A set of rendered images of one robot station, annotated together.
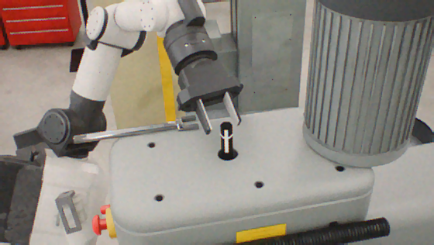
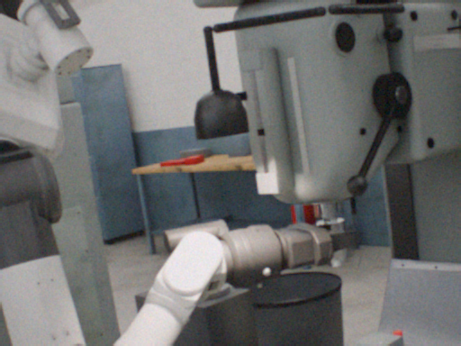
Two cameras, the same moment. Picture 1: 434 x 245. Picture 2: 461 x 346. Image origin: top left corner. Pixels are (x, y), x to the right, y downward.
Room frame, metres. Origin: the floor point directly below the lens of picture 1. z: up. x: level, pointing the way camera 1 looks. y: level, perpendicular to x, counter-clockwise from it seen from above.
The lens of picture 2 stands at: (-0.22, 0.73, 1.49)
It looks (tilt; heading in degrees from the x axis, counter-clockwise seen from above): 7 degrees down; 325
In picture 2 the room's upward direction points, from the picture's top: 8 degrees counter-clockwise
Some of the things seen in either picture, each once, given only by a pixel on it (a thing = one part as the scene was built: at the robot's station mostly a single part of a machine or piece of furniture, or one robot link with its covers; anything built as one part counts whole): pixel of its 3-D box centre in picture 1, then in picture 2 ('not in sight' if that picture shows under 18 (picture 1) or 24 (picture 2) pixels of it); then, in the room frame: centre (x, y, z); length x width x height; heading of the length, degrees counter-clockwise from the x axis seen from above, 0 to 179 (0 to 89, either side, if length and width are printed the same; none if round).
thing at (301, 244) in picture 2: not in sight; (281, 250); (0.71, 0.07, 1.24); 0.13 x 0.12 x 0.10; 167
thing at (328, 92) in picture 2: not in sight; (315, 95); (0.69, -0.02, 1.47); 0.21 x 0.19 x 0.32; 10
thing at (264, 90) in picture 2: not in sight; (267, 120); (0.67, 0.09, 1.44); 0.04 x 0.04 x 0.21; 10
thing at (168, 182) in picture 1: (235, 184); not in sight; (0.69, -0.03, 1.81); 0.47 x 0.26 x 0.16; 100
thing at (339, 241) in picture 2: not in sight; (341, 241); (0.66, -0.01, 1.24); 0.06 x 0.02 x 0.03; 77
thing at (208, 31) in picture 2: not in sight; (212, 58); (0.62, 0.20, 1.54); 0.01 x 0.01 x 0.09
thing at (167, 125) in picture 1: (136, 130); not in sight; (0.77, 0.16, 1.89); 0.24 x 0.04 x 0.01; 100
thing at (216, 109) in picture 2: not in sight; (219, 112); (0.62, 0.20, 1.47); 0.07 x 0.07 x 0.06
